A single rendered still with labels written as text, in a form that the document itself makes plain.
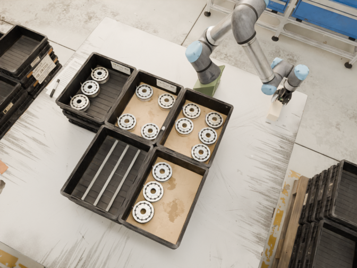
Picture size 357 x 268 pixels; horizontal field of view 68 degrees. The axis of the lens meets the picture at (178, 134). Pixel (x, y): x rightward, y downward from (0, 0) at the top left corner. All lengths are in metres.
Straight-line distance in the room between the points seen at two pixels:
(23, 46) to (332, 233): 2.66
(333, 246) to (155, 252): 1.18
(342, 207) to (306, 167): 0.66
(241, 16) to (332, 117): 1.90
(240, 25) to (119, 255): 1.24
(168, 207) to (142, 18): 2.42
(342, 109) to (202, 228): 2.07
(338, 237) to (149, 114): 1.46
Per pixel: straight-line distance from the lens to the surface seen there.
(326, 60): 3.40
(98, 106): 1.61
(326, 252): 2.08
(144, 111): 1.56
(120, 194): 1.39
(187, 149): 1.45
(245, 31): 1.31
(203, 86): 1.70
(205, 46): 1.65
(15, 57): 2.51
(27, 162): 1.74
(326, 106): 3.03
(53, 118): 1.81
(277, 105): 1.82
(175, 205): 1.36
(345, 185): 2.12
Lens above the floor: 2.17
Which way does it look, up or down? 64 degrees down
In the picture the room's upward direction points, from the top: 7 degrees clockwise
